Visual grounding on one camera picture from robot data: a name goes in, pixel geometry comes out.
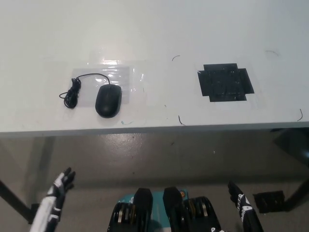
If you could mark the robot body black teal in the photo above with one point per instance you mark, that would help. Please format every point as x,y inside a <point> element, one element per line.
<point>173,210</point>

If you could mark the black table leg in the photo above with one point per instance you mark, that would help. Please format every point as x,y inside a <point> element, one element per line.
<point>14,199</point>
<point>297,191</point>

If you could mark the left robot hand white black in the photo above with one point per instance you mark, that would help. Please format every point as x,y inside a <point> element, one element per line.
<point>54,195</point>

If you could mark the black computer mouse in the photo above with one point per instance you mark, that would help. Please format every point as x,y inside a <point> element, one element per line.
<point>107,101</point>

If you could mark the black tape patch on table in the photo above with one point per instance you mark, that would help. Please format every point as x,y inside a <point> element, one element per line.
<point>224,83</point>

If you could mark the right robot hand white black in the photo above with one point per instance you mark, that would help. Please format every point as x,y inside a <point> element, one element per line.
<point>241,200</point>

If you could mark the clear plastic sheet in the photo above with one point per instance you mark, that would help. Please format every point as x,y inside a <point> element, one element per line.
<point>87,82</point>

